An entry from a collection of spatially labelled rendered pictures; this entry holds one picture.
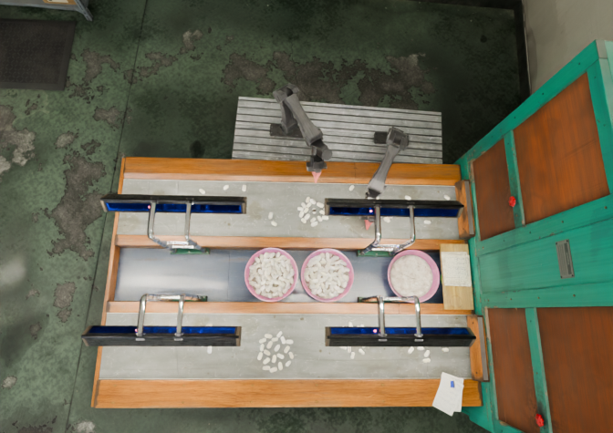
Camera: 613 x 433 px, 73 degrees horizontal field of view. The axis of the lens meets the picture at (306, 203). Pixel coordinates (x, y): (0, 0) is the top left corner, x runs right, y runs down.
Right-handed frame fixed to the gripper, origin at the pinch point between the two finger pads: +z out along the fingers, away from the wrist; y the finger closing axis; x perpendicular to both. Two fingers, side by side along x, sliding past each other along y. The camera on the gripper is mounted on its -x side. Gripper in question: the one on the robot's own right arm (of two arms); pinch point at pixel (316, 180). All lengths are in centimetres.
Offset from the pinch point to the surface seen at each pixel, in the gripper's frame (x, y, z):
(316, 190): 7.5, 1.6, 8.7
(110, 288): -25, -101, 49
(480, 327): -47, 78, 54
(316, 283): -25, 1, 46
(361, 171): 12.4, 25.6, -0.9
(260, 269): -20, -27, 41
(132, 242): -13, -91, 29
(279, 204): 2.5, -18.2, 14.8
